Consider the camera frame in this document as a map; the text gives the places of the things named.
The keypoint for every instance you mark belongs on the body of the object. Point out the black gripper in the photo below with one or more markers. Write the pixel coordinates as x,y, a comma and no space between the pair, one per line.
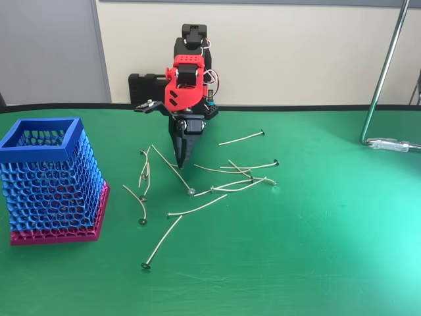
190,129

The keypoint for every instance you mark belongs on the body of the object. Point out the cream candle wick metal base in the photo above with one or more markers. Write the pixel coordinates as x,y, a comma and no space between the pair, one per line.
145,266
169,215
142,221
276,162
250,171
143,176
142,151
143,197
274,182
212,188
251,179
191,191
160,154

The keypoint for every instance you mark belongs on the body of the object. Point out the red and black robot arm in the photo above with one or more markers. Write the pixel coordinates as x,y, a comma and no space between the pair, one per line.
184,95

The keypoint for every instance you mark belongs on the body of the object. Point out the blue and magenta lattice basket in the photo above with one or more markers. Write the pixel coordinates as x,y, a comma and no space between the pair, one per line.
39,154

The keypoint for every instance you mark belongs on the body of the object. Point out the black blue clamp knob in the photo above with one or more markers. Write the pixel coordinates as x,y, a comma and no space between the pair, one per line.
210,97

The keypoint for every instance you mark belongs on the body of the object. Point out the black plastic tool case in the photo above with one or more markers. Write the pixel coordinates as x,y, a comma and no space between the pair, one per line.
144,89

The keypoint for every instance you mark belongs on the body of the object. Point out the stick at top right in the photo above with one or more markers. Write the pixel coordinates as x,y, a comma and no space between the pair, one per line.
262,132

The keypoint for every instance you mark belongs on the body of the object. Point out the green cloth with black rim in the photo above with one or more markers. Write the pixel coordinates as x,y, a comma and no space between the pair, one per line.
296,247

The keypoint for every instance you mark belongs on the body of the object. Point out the chrome metal stand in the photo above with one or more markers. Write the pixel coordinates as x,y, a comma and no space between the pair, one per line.
383,72

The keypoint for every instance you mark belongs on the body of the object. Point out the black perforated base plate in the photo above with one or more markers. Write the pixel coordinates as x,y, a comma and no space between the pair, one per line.
212,112

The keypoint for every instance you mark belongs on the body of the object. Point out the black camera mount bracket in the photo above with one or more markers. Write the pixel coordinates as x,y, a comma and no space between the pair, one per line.
158,106

